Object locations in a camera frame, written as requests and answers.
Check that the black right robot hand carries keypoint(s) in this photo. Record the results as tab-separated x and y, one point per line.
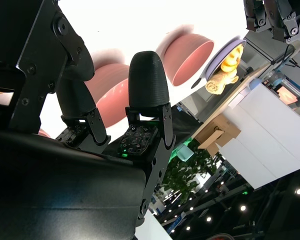
65	187

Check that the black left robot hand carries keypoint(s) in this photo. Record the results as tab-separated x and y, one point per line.
256	17

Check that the pink bowl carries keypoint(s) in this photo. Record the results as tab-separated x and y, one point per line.
43	133
190	55
110	100

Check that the lavender plate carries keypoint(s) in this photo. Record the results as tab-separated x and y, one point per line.
220	57

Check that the yellow rolled towel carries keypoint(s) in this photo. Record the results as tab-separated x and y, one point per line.
226	75

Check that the black round table grommet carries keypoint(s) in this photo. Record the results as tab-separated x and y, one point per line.
196	83

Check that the white cabinet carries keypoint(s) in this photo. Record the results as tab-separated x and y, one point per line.
265	140

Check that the green leafy plant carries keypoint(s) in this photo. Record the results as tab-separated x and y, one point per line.
187	175

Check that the teal cup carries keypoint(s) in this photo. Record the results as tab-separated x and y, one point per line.
185	152

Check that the brown cardboard box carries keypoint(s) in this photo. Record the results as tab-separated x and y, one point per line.
215	136

